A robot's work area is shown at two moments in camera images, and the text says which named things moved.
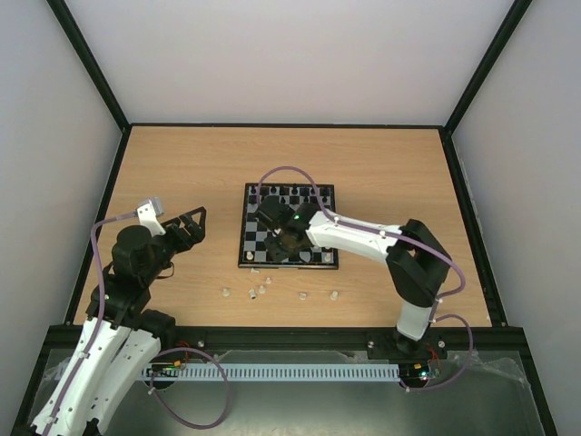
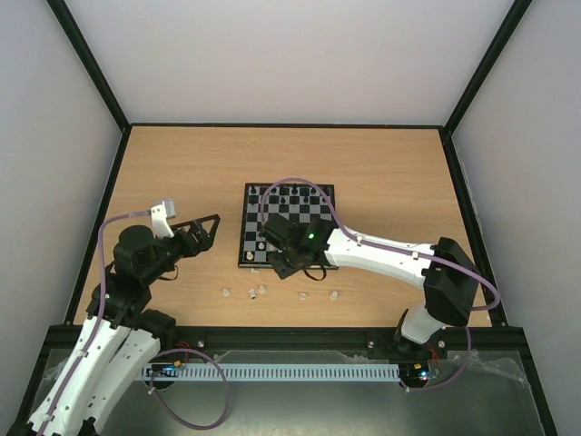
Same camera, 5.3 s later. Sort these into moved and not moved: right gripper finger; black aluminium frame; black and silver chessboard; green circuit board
Moved: right gripper finger
Not moved: black and silver chessboard; green circuit board; black aluminium frame
